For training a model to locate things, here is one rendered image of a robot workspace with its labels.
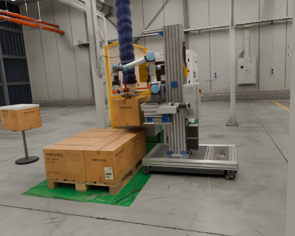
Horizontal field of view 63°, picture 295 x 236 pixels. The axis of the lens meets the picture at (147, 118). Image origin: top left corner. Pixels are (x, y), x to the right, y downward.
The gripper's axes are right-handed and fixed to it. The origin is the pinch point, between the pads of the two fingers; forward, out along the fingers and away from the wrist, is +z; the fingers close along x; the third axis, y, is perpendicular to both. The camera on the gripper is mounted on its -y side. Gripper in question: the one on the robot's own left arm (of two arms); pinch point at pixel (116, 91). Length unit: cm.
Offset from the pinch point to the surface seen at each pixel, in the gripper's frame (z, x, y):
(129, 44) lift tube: -66, -7, 53
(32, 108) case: 25, 176, 51
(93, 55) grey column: -66, 100, 153
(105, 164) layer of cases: 83, 3, -50
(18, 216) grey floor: 121, 80, -108
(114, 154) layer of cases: 71, -9, -47
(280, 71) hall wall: -8, -447, 929
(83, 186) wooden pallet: 113, 35, -48
